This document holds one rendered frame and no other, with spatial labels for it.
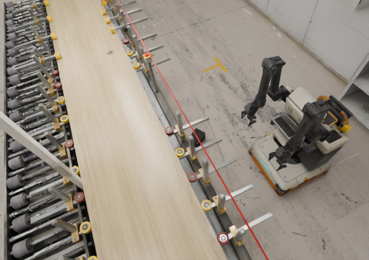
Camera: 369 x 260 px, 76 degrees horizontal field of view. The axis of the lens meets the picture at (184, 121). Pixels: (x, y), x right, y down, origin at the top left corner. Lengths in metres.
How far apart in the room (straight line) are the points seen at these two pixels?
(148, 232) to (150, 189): 0.32
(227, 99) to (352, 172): 1.76
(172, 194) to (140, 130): 0.69
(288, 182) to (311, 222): 0.50
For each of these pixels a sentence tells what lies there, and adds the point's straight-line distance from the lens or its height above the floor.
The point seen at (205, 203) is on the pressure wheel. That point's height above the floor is 0.90.
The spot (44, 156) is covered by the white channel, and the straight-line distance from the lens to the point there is 1.80.
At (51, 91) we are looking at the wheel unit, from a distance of 3.06.
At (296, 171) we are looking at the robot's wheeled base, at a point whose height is 0.28.
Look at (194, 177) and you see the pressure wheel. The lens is 1.97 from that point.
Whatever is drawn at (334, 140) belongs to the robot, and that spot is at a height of 0.81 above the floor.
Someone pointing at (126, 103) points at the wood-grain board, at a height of 0.90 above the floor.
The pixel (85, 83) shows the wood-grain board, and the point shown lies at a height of 0.90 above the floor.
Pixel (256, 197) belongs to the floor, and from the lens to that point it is 2.92.
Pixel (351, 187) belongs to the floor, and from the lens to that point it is 3.31.
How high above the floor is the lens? 2.74
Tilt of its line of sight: 55 degrees down
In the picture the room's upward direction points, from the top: 8 degrees counter-clockwise
